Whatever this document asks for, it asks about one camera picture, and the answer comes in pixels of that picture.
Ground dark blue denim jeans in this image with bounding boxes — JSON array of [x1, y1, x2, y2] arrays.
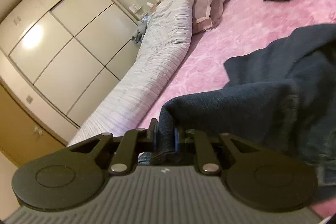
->
[[137, 23, 336, 204]]

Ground brown wooden cabinet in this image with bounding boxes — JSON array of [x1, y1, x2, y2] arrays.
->
[[1, 87, 65, 166]]

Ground white wardrobe with sliding doors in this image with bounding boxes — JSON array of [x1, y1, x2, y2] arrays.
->
[[1, 0, 138, 143]]

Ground pink floral bed blanket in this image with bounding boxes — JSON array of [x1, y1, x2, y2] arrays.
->
[[143, 0, 335, 218]]

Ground grey cloth on dresser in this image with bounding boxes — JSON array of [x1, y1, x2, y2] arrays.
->
[[131, 15, 150, 44]]

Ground rolled light grey quilt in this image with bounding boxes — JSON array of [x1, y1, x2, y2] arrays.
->
[[69, 0, 195, 145]]

